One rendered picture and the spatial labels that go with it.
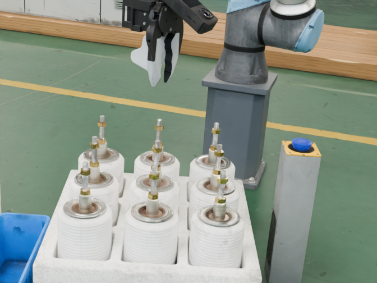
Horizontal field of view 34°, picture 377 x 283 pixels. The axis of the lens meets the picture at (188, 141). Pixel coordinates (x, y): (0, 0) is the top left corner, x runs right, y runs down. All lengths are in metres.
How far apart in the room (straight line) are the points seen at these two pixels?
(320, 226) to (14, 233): 0.77
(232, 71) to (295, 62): 1.43
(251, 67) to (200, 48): 1.50
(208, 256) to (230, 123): 0.72
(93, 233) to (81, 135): 1.05
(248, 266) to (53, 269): 0.34
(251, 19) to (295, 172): 0.56
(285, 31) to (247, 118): 0.27
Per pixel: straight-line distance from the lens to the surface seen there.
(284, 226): 1.32
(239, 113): 1.74
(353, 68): 3.12
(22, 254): 1.43
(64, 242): 1.12
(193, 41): 3.21
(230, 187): 1.22
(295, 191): 1.29
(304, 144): 1.27
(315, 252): 1.55
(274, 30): 1.67
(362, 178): 2.00
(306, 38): 1.64
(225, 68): 1.74
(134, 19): 1.12
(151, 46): 1.08
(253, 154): 1.79
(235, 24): 1.71
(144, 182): 1.22
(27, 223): 1.39
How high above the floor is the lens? 0.78
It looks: 22 degrees down
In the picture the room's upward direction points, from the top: 4 degrees clockwise
